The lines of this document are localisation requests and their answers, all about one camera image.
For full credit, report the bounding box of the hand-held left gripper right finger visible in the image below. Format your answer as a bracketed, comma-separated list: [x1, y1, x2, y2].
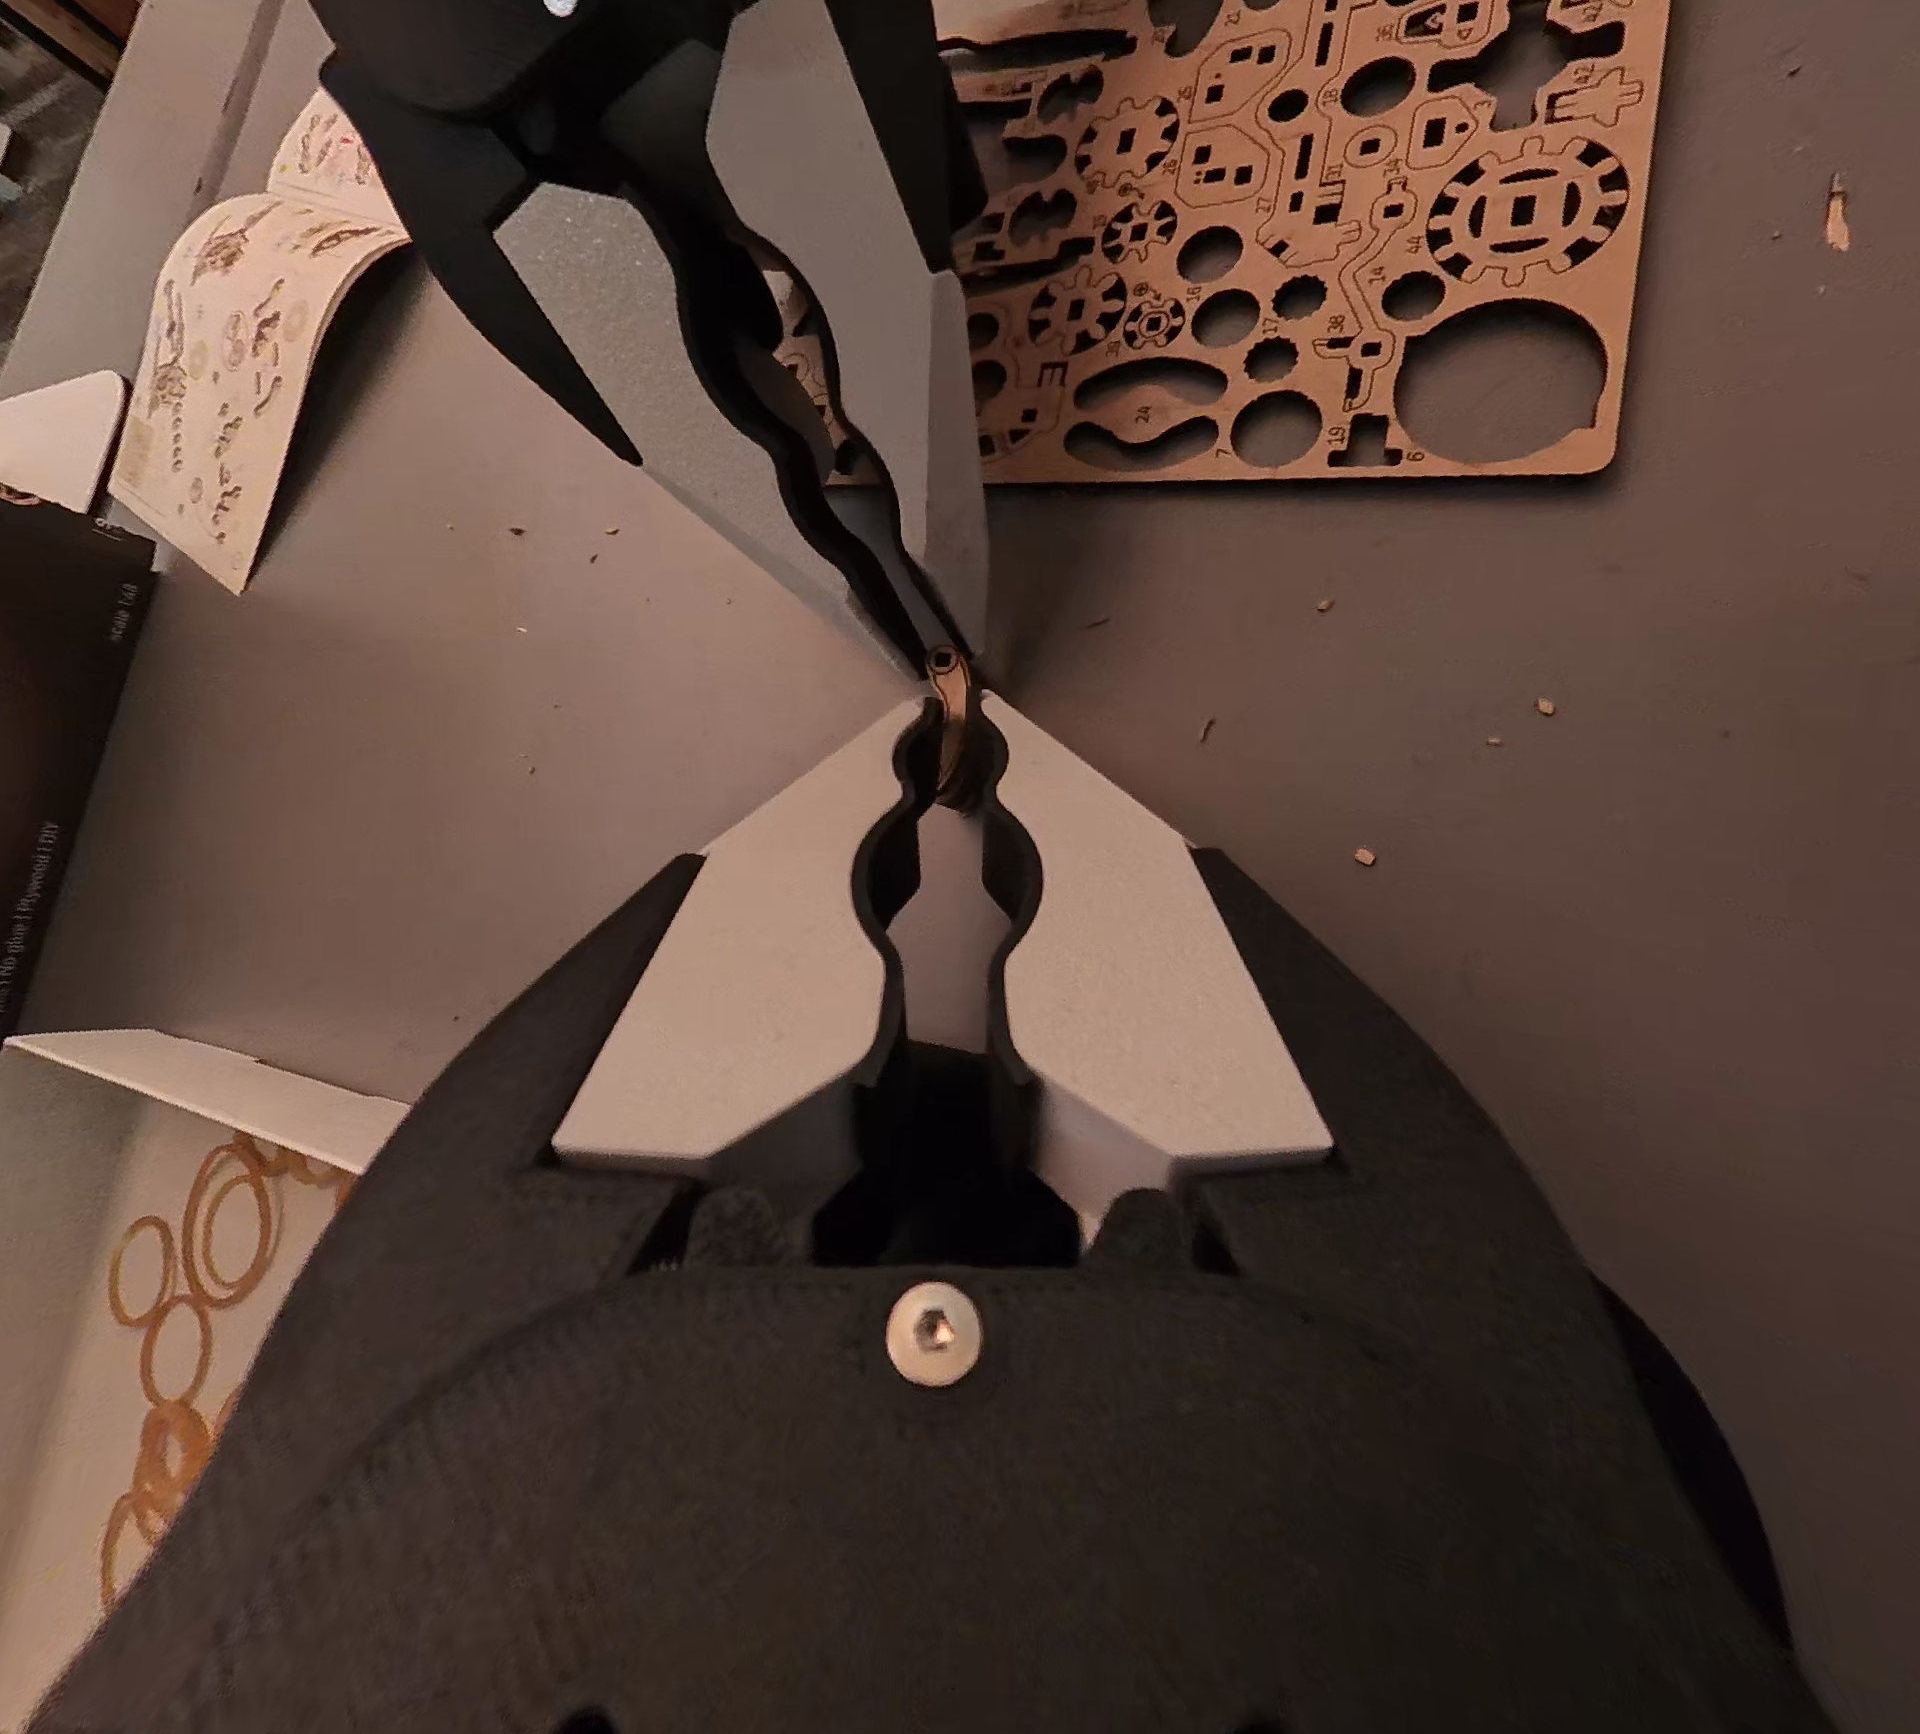
[975, 706, 1338, 1244]

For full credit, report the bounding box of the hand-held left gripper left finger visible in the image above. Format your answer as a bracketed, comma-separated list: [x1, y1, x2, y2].
[553, 699, 941, 1249]

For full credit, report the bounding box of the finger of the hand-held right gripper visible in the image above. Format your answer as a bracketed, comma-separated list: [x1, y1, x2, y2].
[493, 38, 945, 687]
[714, 0, 996, 669]

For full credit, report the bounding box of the small curved wooden model part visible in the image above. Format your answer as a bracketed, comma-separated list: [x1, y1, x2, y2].
[922, 642, 992, 814]

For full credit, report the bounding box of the laser-cut plywood parts sheet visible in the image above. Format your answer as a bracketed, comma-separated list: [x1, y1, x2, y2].
[751, 0, 1699, 487]

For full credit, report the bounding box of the illustrated instruction booklet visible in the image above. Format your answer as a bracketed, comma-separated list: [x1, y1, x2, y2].
[113, 91, 414, 596]

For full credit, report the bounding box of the pile of tan rubber bands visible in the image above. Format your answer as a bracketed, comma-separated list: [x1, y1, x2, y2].
[97, 1134, 363, 1608]

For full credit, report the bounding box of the white cardboard flap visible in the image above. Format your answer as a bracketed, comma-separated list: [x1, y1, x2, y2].
[0, 368, 131, 514]

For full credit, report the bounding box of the white cardboard box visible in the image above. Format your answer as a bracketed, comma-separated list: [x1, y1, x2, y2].
[0, 1032, 414, 1734]

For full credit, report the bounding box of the black booklet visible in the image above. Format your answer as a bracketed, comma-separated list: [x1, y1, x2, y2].
[0, 489, 160, 1039]

